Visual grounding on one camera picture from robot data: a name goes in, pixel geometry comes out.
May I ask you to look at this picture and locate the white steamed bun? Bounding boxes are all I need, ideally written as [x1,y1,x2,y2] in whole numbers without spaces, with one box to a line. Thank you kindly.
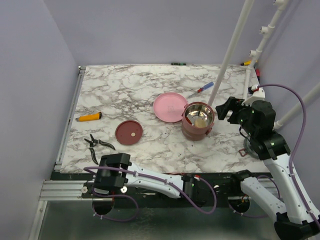
[194,118,207,128]

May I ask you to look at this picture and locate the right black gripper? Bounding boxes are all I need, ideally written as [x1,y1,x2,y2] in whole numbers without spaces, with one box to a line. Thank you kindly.
[216,95,258,137]

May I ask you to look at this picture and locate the black pliers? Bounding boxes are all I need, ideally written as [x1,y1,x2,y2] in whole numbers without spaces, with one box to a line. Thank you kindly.
[84,134,116,165]

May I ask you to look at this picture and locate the dark pink round lid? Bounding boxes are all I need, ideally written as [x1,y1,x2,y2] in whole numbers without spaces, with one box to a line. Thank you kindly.
[115,120,143,146]

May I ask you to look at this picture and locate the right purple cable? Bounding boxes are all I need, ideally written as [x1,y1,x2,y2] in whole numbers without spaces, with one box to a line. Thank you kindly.
[227,83,320,226]

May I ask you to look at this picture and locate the white pipe frame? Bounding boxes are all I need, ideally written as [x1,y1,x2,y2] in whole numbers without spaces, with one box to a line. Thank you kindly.
[208,0,320,129]

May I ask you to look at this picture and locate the pink food plate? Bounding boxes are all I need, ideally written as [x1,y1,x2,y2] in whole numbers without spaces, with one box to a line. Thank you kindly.
[153,92,188,123]

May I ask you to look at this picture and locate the red blue screwdriver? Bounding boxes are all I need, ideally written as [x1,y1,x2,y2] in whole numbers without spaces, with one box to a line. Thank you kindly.
[187,81,214,99]

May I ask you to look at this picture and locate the yellow utility knife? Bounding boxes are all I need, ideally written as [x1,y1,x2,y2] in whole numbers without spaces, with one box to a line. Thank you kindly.
[75,112,102,122]

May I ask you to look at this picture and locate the transparent grey pot lid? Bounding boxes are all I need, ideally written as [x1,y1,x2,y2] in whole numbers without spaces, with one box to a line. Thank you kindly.
[238,139,259,159]

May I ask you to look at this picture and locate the dark red steel lunch pot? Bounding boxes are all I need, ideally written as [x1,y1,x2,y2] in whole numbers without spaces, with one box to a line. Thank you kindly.
[182,129,207,141]

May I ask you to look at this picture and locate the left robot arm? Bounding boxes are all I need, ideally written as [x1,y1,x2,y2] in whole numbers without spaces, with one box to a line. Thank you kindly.
[93,153,207,207]

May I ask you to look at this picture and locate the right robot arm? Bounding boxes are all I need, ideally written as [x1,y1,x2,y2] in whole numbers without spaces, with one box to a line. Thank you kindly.
[215,96,320,240]

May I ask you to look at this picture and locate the aluminium table edge rail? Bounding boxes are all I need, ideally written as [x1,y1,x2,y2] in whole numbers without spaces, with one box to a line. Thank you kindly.
[53,65,86,172]

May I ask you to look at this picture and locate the green black screwdriver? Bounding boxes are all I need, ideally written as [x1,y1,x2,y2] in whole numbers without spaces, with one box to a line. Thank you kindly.
[171,62,187,66]

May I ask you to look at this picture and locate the pink steel lunch pot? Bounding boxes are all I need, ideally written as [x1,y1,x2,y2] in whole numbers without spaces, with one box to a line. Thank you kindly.
[181,101,215,139]

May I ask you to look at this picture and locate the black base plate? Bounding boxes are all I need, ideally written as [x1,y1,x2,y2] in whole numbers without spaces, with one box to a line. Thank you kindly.
[43,168,253,209]

